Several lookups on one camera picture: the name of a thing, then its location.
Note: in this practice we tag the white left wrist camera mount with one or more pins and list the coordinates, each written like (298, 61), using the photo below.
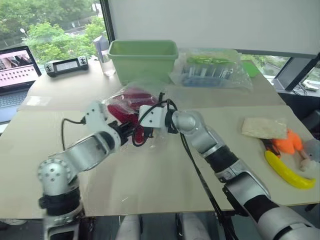
(96, 116)

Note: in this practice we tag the green plastic bin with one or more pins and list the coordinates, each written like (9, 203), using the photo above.
(142, 62)

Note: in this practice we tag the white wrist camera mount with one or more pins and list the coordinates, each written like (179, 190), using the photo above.
(96, 116)
(153, 116)

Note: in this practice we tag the orange plush toy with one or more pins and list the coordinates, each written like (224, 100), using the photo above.
(287, 143)

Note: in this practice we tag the yellow toy banana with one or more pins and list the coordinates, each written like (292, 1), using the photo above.
(290, 173)

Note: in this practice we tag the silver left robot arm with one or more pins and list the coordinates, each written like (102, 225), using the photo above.
(85, 152)

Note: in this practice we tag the dark window frame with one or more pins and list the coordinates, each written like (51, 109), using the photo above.
(300, 71)

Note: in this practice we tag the pale rounded shape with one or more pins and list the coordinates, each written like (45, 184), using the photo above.
(195, 228)
(127, 228)

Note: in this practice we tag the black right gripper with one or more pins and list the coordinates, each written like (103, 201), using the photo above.
(146, 126)

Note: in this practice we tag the clear plastic bag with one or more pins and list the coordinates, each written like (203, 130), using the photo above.
(165, 120)

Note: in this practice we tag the grey plush toy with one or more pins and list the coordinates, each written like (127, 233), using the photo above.
(312, 150)

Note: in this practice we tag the black handheld controller with screen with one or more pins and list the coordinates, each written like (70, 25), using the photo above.
(66, 66)

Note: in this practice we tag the blue item in bag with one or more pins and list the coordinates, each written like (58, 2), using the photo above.
(205, 75)

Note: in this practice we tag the beige sponge pad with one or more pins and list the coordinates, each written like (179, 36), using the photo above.
(265, 128)

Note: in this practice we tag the clear bottle with grey cap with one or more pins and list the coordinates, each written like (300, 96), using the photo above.
(106, 62)

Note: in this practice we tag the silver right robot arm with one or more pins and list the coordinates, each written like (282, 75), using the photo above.
(225, 155)

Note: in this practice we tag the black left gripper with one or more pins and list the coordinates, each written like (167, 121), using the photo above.
(120, 131)

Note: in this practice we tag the flat green plastic piece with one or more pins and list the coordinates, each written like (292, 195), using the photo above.
(251, 69)

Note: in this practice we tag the green item in bag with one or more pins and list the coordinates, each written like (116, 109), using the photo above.
(207, 60)

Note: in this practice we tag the dark window pillar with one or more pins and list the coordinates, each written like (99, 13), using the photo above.
(108, 22)

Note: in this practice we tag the clear bag with blue contents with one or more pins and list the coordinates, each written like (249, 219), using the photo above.
(237, 77)

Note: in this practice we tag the open laptop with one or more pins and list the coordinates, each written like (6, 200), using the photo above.
(15, 75)

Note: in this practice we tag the white blind panel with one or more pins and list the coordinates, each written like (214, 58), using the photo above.
(212, 22)

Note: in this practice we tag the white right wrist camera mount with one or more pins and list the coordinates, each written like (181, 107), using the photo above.
(153, 116)

